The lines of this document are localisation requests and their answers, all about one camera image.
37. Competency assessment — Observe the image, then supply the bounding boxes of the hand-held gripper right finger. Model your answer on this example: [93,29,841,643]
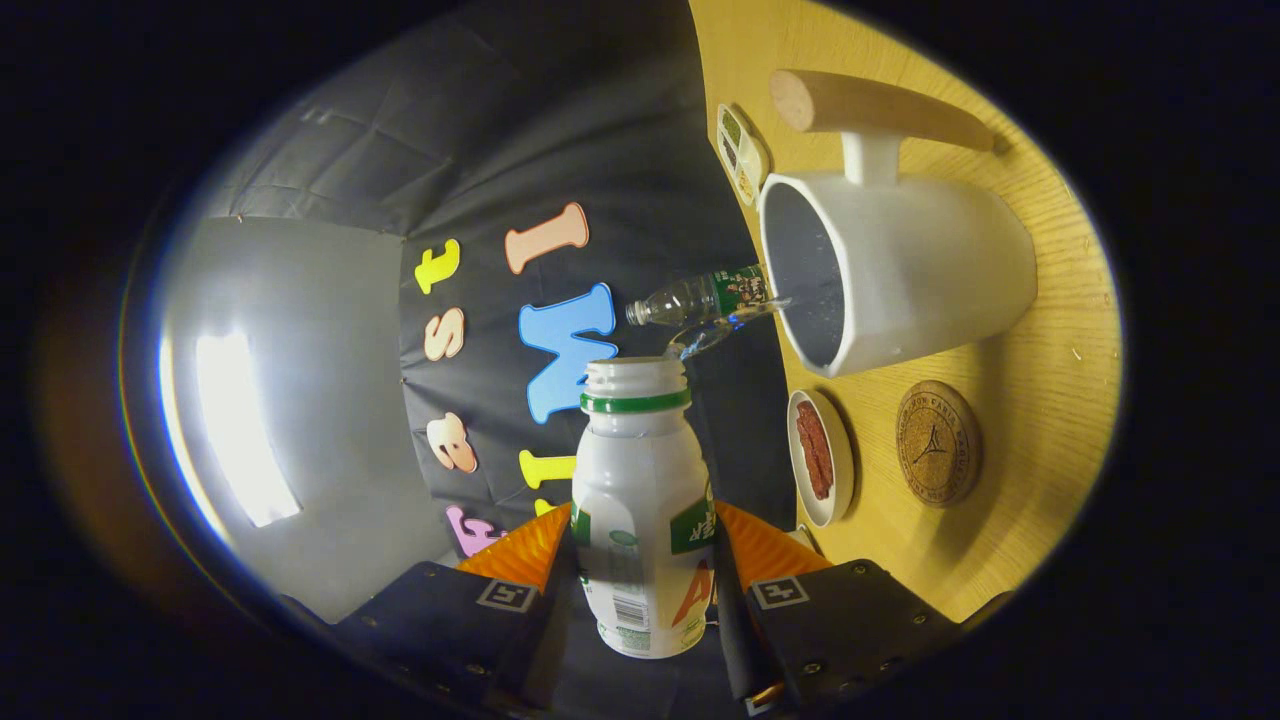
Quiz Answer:
[712,500,963,717]

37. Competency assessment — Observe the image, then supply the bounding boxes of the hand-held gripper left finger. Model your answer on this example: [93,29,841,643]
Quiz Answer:
[330,502,577,715]

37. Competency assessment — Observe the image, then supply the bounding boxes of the round cork coaster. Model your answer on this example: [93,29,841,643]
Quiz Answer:
[896,380,982,508]

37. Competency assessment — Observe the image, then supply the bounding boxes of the white juice bottle green label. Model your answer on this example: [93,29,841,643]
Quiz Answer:
[571,357,717,660]

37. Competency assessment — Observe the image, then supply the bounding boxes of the white cup with wooden handle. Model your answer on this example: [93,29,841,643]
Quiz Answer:
[757,69,1038,379]

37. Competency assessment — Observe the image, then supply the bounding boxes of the clear plastic water bottle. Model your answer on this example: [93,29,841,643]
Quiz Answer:
[626,264,771,328]

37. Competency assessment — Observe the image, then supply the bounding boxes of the red meat slice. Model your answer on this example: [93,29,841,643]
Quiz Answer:
[795,420,819,501]
[800,400,836,499]

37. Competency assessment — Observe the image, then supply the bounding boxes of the round beige plate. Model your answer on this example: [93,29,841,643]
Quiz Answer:
[787,389,856,528]

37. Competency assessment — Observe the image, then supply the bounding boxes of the wooden table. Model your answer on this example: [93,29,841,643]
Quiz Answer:
[688,0,1123,623]

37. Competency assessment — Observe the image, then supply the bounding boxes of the white divided tray with beans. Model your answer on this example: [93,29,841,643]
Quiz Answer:
[716,103,770,207]

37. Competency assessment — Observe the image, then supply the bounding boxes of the black backdrop cloth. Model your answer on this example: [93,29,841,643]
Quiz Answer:
[205,0,801,716]

